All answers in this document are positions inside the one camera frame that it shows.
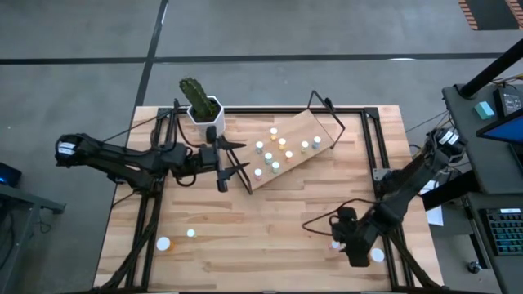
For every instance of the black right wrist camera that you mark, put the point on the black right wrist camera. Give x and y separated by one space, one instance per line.
358 257

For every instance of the small blue-grey pill bottle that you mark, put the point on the small blue-grey pill bottle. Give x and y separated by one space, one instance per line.
259 145

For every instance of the white hexagonal plant pot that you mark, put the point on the white hexagonal plant pot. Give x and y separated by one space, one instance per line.
210 126

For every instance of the grey computer desk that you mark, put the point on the grey computer desk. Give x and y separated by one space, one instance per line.
466 163

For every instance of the white paper sheet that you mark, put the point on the white paper sheet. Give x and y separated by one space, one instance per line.
436 214

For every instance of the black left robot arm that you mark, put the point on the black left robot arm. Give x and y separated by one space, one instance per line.
122 157

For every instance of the small blue pill bottle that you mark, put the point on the small blue pill bottle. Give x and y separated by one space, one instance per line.
316 141

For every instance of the black power adapter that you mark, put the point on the black power adapter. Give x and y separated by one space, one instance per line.
508 101

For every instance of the small translucent pill bottle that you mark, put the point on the small translucent pill bottle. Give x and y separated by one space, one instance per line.
274 131

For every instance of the black hazard-striped floor mat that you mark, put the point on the black hazard-striped floor mat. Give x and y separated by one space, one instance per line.
490 14

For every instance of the green cactus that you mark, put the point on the green cactus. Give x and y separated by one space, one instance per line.
196 96

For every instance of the monitor with blue screen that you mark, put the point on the monitor with blue screen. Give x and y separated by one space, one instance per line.
506 130

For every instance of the small pink pill bottle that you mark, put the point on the small pink pill bottle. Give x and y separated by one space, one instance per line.
257 173
335 245

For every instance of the caster wheel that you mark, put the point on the caster wheel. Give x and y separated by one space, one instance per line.
474 267

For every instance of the teal pill bottle white pills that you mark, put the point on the teal pill bottle white pills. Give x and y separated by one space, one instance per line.
275 165

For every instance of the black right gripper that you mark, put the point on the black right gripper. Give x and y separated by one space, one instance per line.
351 228

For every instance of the black keyboard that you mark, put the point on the black keyboard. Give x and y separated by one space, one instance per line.
504 232

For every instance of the small green pill bottle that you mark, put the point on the small green pill bottle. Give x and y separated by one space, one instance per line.
190 232

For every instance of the large amber pill bottle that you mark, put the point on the large amber pill bottle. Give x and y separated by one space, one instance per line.
378 255
163 243

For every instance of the black device blue light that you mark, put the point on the black device blue light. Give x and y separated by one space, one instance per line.
7 175

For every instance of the black monitor pole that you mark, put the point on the black monitor pole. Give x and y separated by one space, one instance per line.
490 69

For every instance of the small teal pill bottle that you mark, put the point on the small teal pill bottle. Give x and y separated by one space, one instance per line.
268 157

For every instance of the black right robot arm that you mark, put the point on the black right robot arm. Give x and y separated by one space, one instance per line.
408 183

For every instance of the wooden shelf black metal frame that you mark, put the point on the wooden shelf black metal frame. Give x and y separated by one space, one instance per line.
298 130

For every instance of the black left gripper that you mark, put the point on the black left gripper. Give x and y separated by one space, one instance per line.
208 157

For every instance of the silver metal bracket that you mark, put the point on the silver metal bracket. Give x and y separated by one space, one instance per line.
378 174

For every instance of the small teal box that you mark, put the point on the small teal box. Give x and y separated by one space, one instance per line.
485 110

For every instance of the yellow pill bottle red pills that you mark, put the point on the yellow pill bottle red pills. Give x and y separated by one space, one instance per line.
289 155

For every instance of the black side cart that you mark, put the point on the black side cart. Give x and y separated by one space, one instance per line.
24 196

